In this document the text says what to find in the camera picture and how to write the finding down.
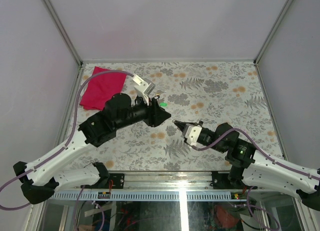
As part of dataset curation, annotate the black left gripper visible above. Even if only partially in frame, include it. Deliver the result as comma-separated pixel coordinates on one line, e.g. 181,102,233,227
115,93,172,131

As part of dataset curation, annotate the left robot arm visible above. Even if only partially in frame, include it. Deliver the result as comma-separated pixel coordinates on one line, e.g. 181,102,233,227
13,93,171,205

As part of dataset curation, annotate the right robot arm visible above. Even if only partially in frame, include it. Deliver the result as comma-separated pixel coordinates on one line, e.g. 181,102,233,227
173,120,320,211

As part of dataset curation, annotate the green key tag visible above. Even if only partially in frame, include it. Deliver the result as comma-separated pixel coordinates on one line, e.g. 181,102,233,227
159,102,168,107

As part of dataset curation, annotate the magenta cloth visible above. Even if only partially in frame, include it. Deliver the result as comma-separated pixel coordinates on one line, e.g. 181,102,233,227
79,72,127,111

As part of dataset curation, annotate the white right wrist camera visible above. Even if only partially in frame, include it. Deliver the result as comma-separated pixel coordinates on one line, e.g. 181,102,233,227
182,124,203,146

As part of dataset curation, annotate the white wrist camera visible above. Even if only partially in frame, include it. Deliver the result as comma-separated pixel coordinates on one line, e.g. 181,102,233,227
132,74,155,106
182,124,203,146

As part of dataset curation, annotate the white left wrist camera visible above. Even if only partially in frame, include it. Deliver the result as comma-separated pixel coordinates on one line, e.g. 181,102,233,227
132,74,155,106

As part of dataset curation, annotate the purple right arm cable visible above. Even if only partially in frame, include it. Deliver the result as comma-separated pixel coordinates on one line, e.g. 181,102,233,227
191,127,320,179

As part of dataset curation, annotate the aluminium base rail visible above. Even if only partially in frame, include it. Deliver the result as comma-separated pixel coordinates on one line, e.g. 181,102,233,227
52,171,246,202

